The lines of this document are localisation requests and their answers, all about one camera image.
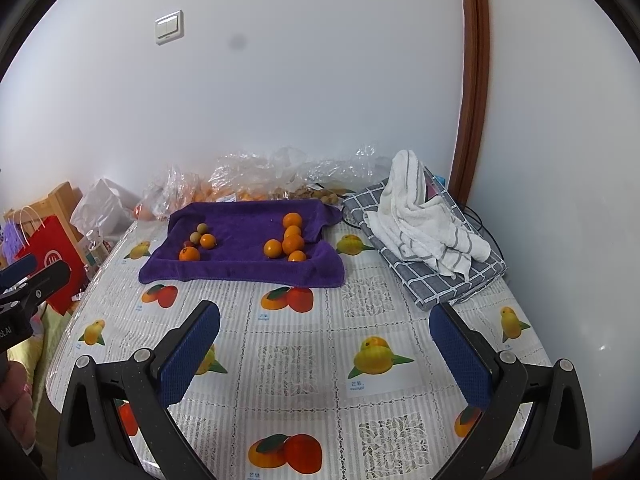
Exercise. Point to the small clear bag of mandarins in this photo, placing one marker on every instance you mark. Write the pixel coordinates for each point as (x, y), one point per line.
(170, 192)

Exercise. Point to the lavender fuzzy cloth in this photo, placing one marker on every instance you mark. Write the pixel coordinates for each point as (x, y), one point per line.
(10, 240)

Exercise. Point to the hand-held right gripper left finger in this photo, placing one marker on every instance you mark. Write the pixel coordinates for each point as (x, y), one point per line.
(190, 355)

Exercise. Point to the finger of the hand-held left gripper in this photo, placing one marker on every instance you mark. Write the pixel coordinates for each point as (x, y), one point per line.
(20, 266)
(47, 280)

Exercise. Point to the clear plastic bottle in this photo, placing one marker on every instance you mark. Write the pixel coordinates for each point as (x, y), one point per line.
(95, 249)

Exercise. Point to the fruit print tablecloth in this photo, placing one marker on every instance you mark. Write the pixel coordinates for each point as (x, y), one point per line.
(300, 350)

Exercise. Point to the clear bag of tan fruits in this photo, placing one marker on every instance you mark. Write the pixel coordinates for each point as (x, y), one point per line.
(340, 175)

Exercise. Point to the person's left hand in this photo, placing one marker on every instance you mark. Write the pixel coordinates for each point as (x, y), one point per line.
(15, 405)

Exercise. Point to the green bed sheet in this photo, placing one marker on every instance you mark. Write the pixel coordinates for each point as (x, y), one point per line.
(50, 340)

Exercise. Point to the cardboard box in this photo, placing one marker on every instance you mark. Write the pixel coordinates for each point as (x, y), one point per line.
(62, 195)

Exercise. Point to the grey checked cloth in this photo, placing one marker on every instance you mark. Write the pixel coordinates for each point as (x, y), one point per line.
(425, 280)

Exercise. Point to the white light switch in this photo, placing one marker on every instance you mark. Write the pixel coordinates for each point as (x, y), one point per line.
(169, 27)

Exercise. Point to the person's left forearm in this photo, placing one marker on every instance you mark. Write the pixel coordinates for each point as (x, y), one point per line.
(22, 465)

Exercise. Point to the red paper bag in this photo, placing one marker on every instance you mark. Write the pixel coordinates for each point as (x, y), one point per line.
(50, 240)

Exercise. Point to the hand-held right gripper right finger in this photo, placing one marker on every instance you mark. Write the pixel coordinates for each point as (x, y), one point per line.
(457, 360)

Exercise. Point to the white striped towel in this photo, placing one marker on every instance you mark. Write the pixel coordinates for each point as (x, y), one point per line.
(410, 210)

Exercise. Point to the white plastic bag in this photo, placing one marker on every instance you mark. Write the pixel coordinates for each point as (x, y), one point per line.
(102, 202)

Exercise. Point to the purple towel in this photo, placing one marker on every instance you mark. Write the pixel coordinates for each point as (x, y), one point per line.
(240, 240)

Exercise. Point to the large clear bag of mandarins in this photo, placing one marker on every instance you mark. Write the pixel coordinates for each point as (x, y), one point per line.
(240, 175)

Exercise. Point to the brown wooden door frame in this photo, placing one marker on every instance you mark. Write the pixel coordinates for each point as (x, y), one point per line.
(475, 60)

